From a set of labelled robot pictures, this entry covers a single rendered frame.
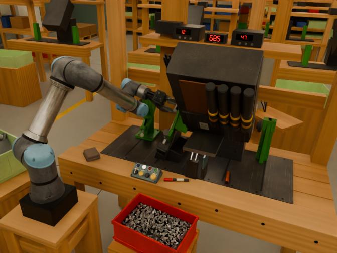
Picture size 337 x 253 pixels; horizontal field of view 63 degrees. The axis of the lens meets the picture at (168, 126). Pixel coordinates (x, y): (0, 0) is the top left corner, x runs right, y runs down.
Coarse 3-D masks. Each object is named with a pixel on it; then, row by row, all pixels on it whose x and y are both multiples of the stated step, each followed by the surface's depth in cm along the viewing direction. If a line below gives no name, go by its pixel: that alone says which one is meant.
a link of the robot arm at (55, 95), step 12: (60, 60) 127; (72, 60) 124; (60, 72) 125; (60, 84) 126; (48, 96) 127; (60, 96) 128; (48, 108) 127; (36, 120) 126; (48, 120) 128; (24, 132) 127; (36, 132) 126; (48, 132) 131; (24, 144) 124
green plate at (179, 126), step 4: (176, 116) 148; (180, 116) 149; (176, 120) 149; (180, 120) 150; (176, 124) 152; (180, 124) 151; (184, 124) 150; (172, 128) 152; (176, 128) 153; (180, 128) 152; (184, 128) 151; (184, 132) 152
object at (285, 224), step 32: (64, 160) 162; (96, 160) 161; (128, 192) 153; (160, 192) 144; (192, 192) 139; (224, 192) 140; (224, 224) 137; (256, 224) 129; (288, 224) 123; (320, 224) 123
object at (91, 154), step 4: (92, 148) 167; (84, 152) 164; (88, 152) 163; (92, 152) 163; (96, 152) 163; (88, 156) 159; (92, 156) 160; (96, 156) 161; (88, 160) 159; (92, 160) 160
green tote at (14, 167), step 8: (8, 136) 174; (8, 152) 155; (0, 160) 152; (8, 160) 157; (16, 160) 161; (0, 168) 154; (8, 168) 158; (16, 168) 162; (24, 168) 167; (0, 176) 155; (8, 176) 159
